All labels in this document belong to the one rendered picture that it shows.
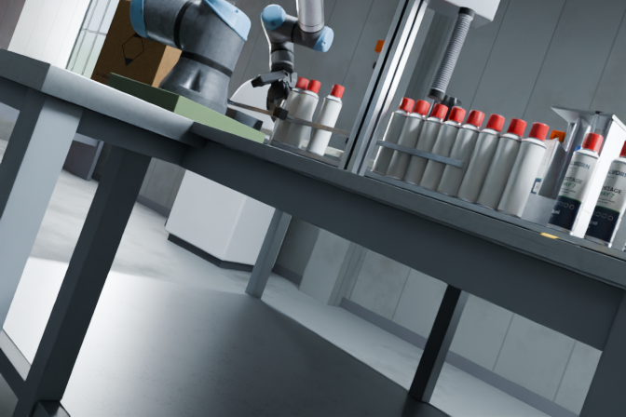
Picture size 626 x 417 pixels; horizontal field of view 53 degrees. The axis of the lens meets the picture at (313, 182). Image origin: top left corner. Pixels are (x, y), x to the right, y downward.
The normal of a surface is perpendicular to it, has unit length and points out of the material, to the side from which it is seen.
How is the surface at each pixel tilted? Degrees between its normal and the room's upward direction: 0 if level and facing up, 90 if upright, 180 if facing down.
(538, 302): 90
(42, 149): 90
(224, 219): 90
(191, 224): 90
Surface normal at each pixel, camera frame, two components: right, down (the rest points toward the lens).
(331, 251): -0.59, -0.22
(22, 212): 0.73, 0.26
